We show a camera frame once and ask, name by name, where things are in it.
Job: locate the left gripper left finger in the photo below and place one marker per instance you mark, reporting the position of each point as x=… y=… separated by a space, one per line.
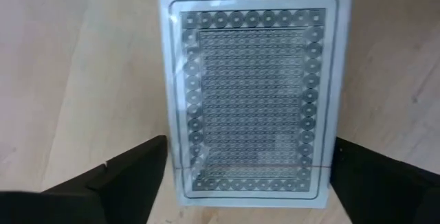
x=120 y=189

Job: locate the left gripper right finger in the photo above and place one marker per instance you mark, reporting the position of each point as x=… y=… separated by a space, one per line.
x=385 y=189

